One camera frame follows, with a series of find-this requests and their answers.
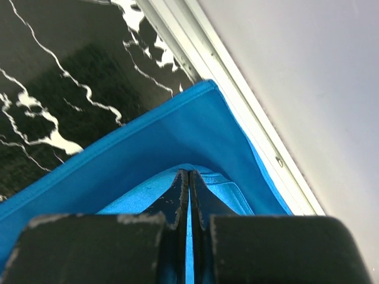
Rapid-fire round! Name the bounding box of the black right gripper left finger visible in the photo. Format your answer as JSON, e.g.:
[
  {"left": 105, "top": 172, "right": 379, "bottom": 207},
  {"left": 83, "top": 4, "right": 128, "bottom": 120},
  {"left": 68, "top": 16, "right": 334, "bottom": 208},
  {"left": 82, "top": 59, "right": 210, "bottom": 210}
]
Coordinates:
[{"left": 1, "top": 170, "right": 188, "bottom": 283}]

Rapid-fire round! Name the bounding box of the bright blue napkin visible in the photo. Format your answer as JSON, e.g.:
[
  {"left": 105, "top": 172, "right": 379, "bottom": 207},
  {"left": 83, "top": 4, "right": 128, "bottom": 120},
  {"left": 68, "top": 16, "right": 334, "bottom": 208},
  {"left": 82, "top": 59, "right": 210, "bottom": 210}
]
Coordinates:
[{"left": 1, "top": 80, "right": 291, "bottom": 275}]

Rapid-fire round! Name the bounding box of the aluminium frame rail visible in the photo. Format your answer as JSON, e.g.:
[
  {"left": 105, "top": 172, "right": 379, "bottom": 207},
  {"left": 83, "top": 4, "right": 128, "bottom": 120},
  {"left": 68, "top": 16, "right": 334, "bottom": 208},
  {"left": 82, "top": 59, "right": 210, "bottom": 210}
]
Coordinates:
[{"left": 137, "top": 1, "right": 325, "bottom": 215}]

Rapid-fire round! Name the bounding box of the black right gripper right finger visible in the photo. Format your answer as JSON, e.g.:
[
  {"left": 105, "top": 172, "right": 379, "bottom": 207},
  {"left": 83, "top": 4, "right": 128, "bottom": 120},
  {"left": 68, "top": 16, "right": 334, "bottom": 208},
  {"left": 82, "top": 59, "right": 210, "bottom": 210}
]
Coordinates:
[{"left": 189, "top": 170, "right": 371, "bottom": 283}]

